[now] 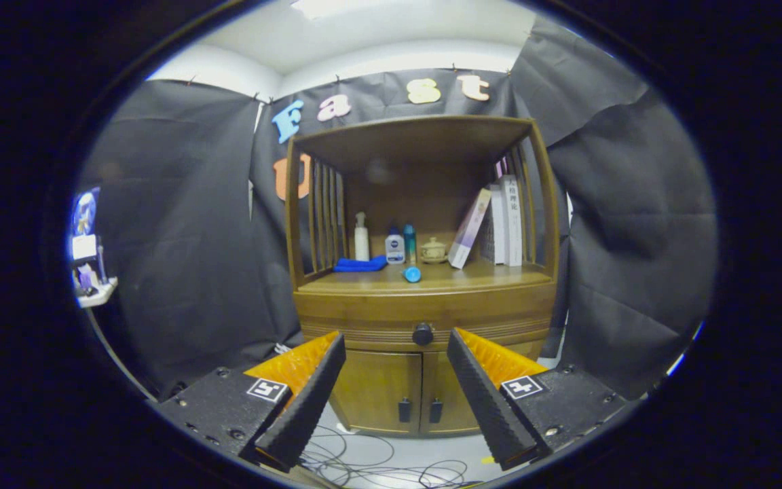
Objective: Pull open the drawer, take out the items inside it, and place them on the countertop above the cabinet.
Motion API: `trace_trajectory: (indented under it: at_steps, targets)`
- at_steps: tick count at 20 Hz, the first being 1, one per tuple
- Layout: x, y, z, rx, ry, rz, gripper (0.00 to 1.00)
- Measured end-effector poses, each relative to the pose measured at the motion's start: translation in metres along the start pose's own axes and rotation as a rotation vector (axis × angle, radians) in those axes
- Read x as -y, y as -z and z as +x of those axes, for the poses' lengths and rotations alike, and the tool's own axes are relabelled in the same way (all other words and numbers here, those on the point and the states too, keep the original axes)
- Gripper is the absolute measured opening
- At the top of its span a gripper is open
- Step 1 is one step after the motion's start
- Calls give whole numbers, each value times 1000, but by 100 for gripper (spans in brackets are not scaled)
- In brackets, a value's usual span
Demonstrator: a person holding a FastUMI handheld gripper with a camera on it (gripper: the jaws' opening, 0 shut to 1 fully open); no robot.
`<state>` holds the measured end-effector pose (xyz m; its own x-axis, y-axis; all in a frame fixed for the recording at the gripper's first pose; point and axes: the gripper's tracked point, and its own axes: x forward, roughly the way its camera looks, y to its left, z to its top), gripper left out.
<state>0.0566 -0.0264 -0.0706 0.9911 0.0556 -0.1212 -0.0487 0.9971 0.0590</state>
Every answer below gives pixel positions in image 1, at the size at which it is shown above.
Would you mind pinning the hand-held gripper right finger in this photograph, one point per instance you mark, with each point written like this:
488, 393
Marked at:
489, 407

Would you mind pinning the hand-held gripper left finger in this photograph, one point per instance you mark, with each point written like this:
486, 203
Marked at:
309, 407

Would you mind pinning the blue squeeze tube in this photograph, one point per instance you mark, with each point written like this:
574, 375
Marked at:
412, 274

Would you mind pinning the wooden cabinet door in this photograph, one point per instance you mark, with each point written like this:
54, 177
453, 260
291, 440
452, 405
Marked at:
381, 390
445, 394

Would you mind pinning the wooden countertop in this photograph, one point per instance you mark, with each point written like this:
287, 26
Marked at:
486, 275

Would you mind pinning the wooden cabinet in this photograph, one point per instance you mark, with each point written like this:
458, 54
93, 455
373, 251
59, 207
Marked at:
418, 142

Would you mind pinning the blue folded cloth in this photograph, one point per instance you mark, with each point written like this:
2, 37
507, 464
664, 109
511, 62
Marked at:
360, 264

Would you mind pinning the lidded tea cup with saucer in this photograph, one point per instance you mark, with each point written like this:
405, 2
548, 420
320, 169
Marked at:
433, 251

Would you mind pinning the white pump bottle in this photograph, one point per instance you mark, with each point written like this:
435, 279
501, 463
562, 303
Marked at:
362, 244

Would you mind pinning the patterned cover book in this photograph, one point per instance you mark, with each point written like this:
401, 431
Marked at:
497, 231

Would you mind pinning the pink cover book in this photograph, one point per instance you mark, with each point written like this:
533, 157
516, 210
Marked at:
469, 231

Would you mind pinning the white bottle with blue cap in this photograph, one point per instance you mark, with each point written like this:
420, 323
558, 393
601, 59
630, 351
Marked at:
395, 250

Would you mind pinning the teal slim bottle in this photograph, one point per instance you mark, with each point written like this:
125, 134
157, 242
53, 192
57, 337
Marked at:
409, 241

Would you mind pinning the thick white book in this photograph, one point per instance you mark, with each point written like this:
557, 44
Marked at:
513, 224

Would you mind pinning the white side table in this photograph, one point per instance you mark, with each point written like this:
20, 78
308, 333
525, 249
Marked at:
100, 295

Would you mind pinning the white paper sheet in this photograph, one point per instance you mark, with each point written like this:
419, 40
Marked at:
84, 247

